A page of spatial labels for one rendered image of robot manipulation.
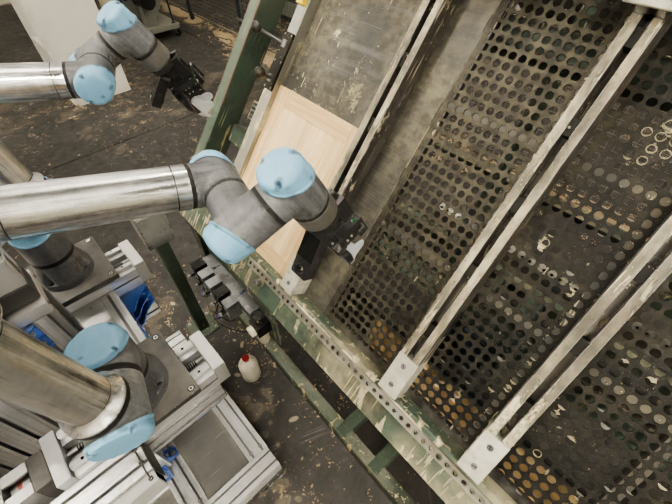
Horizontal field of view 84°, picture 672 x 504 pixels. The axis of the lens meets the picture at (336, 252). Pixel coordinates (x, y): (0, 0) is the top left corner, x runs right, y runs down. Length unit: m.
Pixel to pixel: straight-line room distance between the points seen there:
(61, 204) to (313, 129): 0.88
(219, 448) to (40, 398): 1.23
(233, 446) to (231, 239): 1.38
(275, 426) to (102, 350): 1.30
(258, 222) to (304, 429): 1.58
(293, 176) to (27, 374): 0.45
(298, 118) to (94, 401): 1.02
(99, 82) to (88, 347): 0.55
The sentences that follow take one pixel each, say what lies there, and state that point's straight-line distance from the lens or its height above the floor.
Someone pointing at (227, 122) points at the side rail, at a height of 1.14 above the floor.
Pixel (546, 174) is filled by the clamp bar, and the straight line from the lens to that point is 0.94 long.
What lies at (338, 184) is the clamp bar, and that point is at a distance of 1.15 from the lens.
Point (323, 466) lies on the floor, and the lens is 2.00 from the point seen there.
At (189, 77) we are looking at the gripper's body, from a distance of 1.20.
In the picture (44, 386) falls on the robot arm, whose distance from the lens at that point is 0.70.
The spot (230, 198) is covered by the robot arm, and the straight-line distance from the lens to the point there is 0.60.
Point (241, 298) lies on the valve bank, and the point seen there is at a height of 0.74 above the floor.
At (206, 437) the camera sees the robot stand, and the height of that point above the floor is 0.21.
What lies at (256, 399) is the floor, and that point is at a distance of 2.12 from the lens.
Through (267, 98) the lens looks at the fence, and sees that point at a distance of 1.49.
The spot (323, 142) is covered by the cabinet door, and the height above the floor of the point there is 1.27.
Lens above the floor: 1.95
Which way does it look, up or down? 49 degrees down
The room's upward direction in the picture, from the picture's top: straight up
